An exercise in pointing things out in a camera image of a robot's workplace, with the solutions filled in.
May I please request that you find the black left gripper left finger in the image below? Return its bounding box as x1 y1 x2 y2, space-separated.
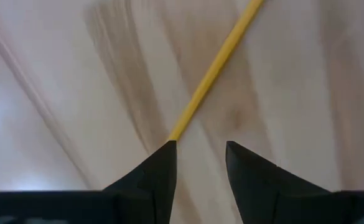
0 140 178 224

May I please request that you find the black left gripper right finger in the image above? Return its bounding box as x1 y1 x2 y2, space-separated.
226 141 364 224

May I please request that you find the yellow pencil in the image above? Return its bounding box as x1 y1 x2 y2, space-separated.
167 0 265 142

